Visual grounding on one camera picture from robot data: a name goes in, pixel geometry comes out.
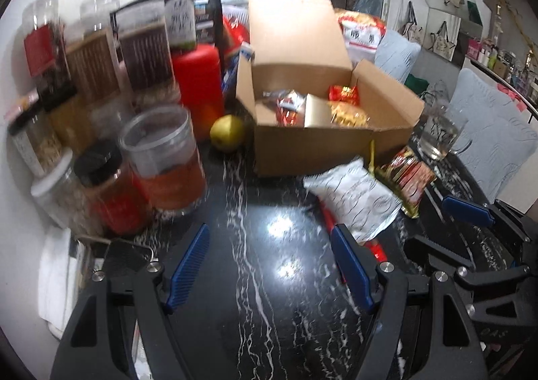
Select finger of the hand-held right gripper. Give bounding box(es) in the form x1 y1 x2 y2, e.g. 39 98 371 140
403 234 531 287
441 195 538 245

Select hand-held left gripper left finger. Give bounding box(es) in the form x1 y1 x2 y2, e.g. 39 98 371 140
50 222 211 380

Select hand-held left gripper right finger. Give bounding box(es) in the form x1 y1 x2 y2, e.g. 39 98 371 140
330 224 490 380

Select gold striped snack packet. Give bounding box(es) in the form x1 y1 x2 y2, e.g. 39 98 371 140
374 145 437 219

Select white patterned snack packet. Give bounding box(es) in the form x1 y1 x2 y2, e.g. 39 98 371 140
303 157 403 244

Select yellow snack packet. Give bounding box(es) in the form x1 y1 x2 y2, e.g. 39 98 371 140
327 100 373 129

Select red gold patterned snack packet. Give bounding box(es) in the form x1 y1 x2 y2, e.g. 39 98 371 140
328 85 361 107

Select cardboard box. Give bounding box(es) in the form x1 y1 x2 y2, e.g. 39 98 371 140
235 0 425 177

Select glass mug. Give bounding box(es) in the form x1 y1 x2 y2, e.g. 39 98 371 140
416 103 474 162

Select grey quilted chair cushion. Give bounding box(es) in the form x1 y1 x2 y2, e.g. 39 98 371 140
374 29 422 84
446 68 538 213

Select open clear plastic jar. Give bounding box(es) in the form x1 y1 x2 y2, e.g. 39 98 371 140
120 105 207 218

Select grey cloth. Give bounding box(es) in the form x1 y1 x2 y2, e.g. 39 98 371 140
420 80 450 105

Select pink ribbon bows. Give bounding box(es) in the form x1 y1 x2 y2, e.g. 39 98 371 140
496 84 530 112

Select white folded tissues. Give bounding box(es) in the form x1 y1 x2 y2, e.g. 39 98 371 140
38 226 91 339

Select green cloth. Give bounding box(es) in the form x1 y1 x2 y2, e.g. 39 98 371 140
406 74 429 94

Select yellow pear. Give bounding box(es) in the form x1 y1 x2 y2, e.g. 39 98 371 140
209 114 246 153

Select row of small bottles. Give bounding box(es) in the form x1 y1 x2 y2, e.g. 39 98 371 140
466 38 538 99

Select white lid jar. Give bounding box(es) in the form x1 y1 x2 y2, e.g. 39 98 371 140
31 151 102 238

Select red canister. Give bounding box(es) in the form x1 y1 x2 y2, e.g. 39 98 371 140
171 44 225 141

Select amber jar black lid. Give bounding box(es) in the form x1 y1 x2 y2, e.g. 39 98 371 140
45 86 99 150

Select printed tote bag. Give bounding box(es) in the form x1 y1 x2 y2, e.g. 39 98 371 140
399 2 423 42

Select white red nut bag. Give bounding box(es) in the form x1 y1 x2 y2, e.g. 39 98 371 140
340 16 387 66

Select pink lid nut jar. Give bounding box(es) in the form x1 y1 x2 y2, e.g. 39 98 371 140
6 90 72 177

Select white blue tablet tube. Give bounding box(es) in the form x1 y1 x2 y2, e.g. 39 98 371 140
223 42 255 95

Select dried yellow branch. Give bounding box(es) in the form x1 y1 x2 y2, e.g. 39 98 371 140
488 0 534 57

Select clear jar dark label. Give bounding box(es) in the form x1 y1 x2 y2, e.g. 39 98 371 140
111 0 179 99

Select clear jar brown label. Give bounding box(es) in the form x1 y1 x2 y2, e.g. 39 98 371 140
63 25 122 105

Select red yellow snack bag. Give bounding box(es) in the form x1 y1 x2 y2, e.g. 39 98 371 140
334 8 385 28

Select tall jar purple label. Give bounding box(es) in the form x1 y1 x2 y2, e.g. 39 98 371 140
152 0 197 51

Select black printed pouch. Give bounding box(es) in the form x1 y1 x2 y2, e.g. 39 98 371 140
193 0 225 49

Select white plastic basket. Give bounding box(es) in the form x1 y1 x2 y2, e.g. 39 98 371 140
222 4 251 22

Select clear jar red label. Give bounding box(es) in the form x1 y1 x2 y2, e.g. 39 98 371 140
23 0 72 91

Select silver lid jar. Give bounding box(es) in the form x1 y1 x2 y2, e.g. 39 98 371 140
79 0 122 30

